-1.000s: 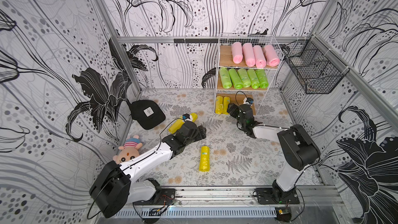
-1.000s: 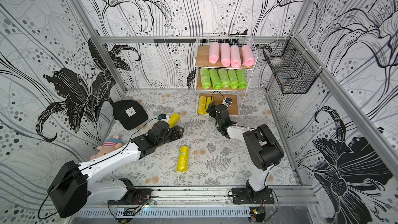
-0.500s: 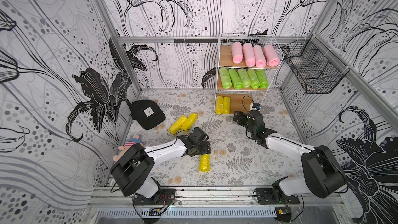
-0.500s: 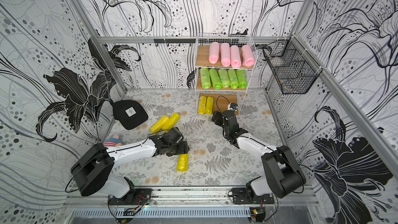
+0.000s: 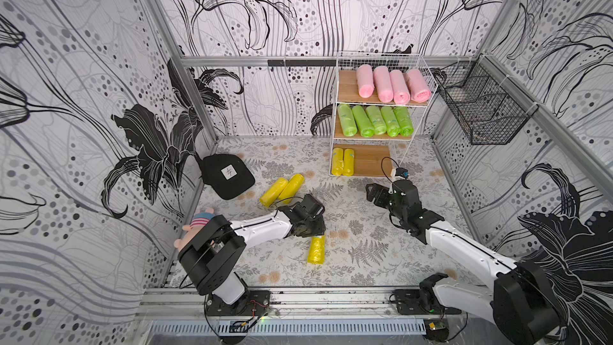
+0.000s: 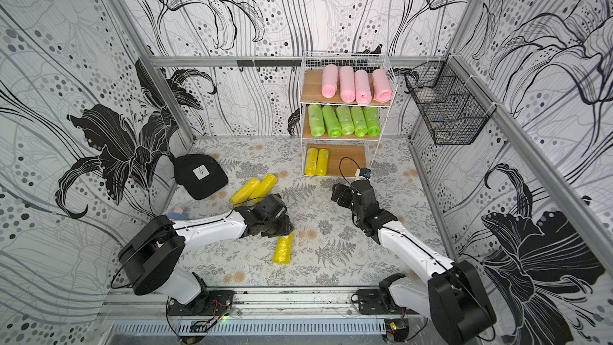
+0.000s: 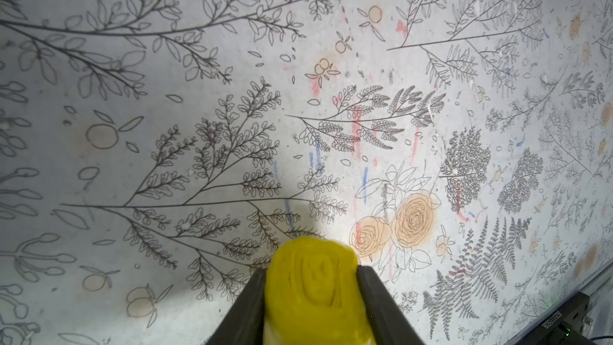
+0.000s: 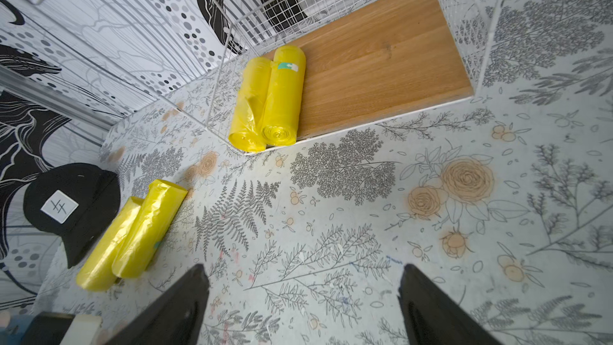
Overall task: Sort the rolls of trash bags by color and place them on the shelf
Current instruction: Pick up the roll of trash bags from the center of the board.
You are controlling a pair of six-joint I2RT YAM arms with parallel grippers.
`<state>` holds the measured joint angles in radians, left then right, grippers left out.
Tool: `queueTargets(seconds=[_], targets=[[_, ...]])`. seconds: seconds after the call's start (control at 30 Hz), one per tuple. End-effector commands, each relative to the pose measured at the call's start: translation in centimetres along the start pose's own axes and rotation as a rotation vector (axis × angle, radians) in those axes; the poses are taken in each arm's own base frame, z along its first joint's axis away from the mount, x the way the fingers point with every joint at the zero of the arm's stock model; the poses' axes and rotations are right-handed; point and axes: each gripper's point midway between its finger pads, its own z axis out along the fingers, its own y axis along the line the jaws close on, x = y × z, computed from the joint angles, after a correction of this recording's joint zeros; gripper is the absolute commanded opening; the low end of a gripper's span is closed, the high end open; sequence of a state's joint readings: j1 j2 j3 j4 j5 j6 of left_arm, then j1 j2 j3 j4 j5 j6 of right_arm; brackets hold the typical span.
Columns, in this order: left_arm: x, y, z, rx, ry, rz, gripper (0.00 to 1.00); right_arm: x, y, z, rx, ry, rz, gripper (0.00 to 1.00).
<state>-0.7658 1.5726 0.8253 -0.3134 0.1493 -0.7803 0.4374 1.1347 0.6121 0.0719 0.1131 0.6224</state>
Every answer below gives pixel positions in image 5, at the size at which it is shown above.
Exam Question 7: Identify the yellow roll front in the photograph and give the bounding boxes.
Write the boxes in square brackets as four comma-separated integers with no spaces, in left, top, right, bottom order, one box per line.
[307,236,325,265]

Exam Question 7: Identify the yellow roll with label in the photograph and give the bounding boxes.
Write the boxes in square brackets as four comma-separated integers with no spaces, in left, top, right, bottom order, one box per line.
[330,147,344,177]

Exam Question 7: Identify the green roll front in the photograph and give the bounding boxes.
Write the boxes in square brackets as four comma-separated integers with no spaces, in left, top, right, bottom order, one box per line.
[380,105,401,137]

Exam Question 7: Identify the green roll dark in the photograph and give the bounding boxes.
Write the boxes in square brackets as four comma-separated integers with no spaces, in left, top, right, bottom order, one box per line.
[352,105,375,138]

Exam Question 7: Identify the pale green roll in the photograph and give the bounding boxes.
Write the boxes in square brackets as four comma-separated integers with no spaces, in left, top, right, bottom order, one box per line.
[366,105,386,136]

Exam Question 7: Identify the green roll sideways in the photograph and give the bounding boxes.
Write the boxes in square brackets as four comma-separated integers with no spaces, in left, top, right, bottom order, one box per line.
[393,106,414,137]

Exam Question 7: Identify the pink roll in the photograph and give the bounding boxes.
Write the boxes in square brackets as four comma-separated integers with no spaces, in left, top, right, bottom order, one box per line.
[390,70,411,105]
[373,65,394,103]
[405,69,432,103]
[356,64,375,98]

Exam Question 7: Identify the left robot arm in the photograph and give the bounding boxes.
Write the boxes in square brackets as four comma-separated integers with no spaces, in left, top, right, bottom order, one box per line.
[174,193,326,306]

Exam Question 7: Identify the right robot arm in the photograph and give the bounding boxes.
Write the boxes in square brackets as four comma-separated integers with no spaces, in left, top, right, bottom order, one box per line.
[366,179,564,344]

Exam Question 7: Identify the black cap with label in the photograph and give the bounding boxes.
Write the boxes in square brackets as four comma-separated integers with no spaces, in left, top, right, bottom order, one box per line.
[196,153,255,201]

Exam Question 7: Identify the pink plush toy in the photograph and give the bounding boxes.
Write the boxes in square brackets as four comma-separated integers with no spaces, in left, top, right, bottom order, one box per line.
[174,208,215,252]

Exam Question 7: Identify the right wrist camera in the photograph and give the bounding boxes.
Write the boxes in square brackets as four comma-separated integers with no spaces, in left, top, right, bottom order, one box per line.
[391,167,409,181]

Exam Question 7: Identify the white wire three-tier shelf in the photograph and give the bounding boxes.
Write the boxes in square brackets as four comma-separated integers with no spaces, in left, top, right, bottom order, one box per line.
[329,51,436,177]

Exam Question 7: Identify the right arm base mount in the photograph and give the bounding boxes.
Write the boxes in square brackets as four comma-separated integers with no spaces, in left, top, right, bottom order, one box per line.
[389,289,462,317]

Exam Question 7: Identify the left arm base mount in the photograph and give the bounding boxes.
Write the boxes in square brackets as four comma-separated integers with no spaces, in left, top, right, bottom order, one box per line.
[204,290,271,318]

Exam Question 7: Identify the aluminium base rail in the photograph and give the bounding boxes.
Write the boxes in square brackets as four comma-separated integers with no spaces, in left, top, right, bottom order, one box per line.
[138,285,480,321]

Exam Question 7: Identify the white slotted cable duct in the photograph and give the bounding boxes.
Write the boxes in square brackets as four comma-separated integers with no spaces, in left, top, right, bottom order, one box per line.
[150,318,426,337]

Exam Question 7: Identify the black wire wall basket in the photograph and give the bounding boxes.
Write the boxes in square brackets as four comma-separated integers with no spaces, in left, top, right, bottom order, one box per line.
[432,61,534,145]

